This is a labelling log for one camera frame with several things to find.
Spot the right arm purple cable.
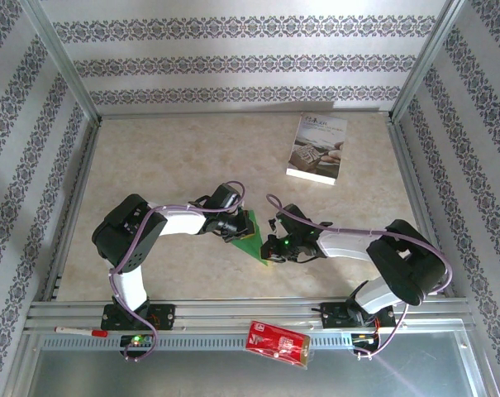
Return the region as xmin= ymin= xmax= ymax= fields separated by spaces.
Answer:
xmin=265 ymin=193 xmax=454 ymax=361

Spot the small control board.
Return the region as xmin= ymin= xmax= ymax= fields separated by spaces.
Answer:
xmin=350 ymin=329 xmax=382 ymax=353
xmin=119 ymin=332 xmax=155 ymax=352

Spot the aluminium mounting rail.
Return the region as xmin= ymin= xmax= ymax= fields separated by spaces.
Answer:
xmin=25 ymin=299 xmax=472 ymax=332

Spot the red white marker pen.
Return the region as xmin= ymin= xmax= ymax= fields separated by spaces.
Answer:
xmin=54 ymin=325 xmax=109 ymax=337

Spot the grey slotted cable duct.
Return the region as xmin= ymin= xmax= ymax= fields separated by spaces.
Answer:
xmin=40 ymin=333 xmax=356 ymax=352

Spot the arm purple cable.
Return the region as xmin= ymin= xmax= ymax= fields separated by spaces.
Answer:
xmin=107 ymin=179 xmax=247 ymax=363
xmin=265 ymin=193 xmax=454 ymax=361

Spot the red snack packet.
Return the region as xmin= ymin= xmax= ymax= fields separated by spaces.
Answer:
xmin=244 ymin=320 xmax=312 ymax=369

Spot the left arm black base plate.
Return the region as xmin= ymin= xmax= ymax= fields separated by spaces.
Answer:
xmin=100 ymin=303 xmax=177 ymax=332

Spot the white paperback book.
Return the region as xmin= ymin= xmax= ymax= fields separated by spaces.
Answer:
xmin=285 ymin=110 xmax=349 ymax=187

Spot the green square paper sheet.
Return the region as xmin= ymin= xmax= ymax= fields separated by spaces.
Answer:
xmin=231 ymin=209 xmax=272 ymax=265

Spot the aluminium frame post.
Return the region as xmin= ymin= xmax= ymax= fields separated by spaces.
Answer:
xmin=391 ymin=0 xmax=469 ymax=122
xmin=20 ymin=0 xmax=102 ymax=123

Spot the grey metal sheet shelf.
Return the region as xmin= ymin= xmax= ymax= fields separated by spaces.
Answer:
xmin=24 ymin=330 xmax=488 ymax=397

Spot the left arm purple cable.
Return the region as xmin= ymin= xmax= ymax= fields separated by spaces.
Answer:
xmin=107 ymin=179 xmax=247 ymax=363

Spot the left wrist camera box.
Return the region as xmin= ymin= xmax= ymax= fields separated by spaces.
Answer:
xmin=210 ymin=184 xmax=243 ymax=213

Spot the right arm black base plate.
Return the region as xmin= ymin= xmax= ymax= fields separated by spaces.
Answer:
xmin=320 ymin=301 xmax=396 ymax=331

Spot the aluminium table edge rail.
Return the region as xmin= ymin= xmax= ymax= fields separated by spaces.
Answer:
xmin=385 ymin=115 xmax=458 ymax=299
xmin=97 ymin=108 xmax=395 ymax=122
xmin=40 ymin=117 xmax=104 ymax=303

